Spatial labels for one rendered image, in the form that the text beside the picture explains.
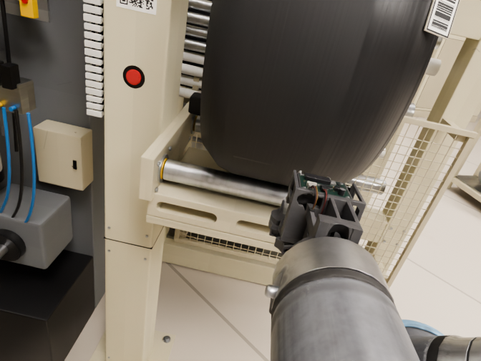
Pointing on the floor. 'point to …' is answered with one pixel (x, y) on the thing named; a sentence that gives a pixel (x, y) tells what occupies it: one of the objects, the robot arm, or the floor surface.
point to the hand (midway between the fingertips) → (301, 200)
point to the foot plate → (162, 342)
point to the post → (124, 116)
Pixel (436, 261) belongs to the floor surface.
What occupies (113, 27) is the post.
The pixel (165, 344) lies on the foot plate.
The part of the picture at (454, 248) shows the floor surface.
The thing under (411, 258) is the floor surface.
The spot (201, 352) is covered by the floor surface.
